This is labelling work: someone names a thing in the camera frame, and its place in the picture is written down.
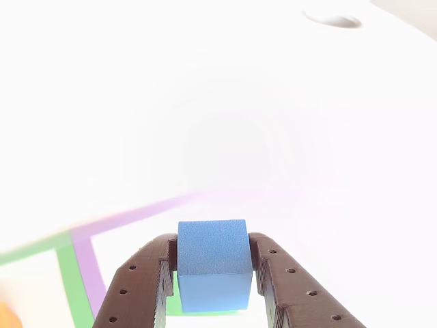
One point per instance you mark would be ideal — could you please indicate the green square block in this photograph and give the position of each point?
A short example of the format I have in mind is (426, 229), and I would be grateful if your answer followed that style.
(174, 305)

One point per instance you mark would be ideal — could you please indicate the small blue cube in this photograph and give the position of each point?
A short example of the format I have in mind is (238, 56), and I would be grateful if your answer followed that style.
(211, 246)

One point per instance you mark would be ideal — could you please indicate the orange square block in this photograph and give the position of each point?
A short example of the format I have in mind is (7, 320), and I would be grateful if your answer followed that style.
(8, 316)

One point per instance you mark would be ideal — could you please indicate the purple tape square outline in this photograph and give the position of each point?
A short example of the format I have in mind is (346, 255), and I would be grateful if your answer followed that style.
(88, 266)

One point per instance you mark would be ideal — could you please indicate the green tape square outline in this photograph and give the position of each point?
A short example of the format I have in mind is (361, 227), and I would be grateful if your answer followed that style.
(73, 283)

